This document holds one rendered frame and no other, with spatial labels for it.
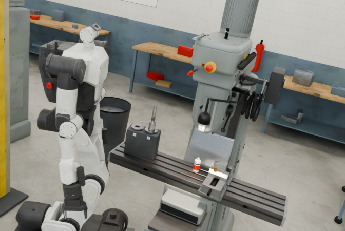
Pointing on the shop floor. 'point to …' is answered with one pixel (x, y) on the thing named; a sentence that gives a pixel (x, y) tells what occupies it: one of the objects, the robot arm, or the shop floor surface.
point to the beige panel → (7, 201)
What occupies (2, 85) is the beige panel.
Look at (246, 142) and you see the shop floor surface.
